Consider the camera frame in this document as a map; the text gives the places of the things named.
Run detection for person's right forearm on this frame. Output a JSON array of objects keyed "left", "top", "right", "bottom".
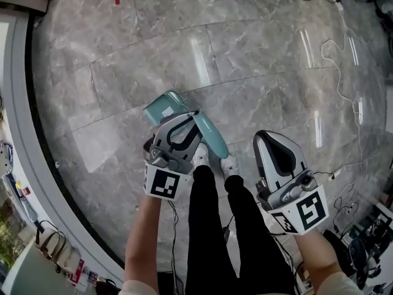
[{"left": 294, "top": 227, "right": 344, "bottom": 285}]

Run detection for red and white booklets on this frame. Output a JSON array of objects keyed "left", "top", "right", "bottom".
[{"left": 66, "top": 258, "right": 99, "bottom": 289}]

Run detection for long white cable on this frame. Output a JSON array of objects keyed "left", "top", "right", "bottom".
[{"left": 320, "top": 0, "right": 365, "bottom": 178}]

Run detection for person's left hand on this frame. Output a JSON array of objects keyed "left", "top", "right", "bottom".
[{"left": 142, "top": 138, "right": 155, "bottom": 162}]

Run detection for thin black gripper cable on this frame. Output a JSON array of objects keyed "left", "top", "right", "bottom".
[{"left": 166, "top": 199, "right": 182, "bottom": 295}]

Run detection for black floor fan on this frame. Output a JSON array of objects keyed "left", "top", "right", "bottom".
[{"left": 348, "top": 236, "right": 379, "bottom": 291}]

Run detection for beige handbag with dark straps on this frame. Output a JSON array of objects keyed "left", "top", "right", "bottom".
[{"left": 34, "top": 219, "right": 81, "bottom": 273}]

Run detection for person's white shoe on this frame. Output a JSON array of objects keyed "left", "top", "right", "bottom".
[
  {"left": 220, "top": 154, "right": 239, "bottom": 177},
  {"left": 193, "top": 142, "right": 210, "bottom": 168}
]

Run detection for green dustpan with metal handle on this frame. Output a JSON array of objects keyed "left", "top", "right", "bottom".
[{"left": 142, "top": 90, "right": 231, "bottom": 160}]

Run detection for person's left forearm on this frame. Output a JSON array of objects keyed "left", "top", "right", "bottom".
[{"left": 123, "top": 192, "right": 162, "bottom": 286}]

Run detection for person's white left shoe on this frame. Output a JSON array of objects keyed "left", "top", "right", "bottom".
[{"left": 193, "top": 142, "right": 210, "bottom": 168}]

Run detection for person's white right shoe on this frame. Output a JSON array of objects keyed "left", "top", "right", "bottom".
[{"left": 220, "top": 154, "right": 239, "bottom": 177}]

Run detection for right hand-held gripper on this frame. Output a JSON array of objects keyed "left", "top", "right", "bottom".
[{"left": 252, "top": 130, "right": 330, "bottom": 237}]

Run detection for person's black trousers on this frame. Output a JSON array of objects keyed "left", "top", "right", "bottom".
[{"left": 185, "top": 164, "right": 296, "bottom": 295}]

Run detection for black bag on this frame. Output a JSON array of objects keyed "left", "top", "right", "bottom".
[{"left": 94, "top": 277, "right": 123, "bottom": 295}]

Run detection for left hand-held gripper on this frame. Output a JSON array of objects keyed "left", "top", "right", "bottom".
[{"left": 142, "top": 112, "right": 203, "bottom": 202}]

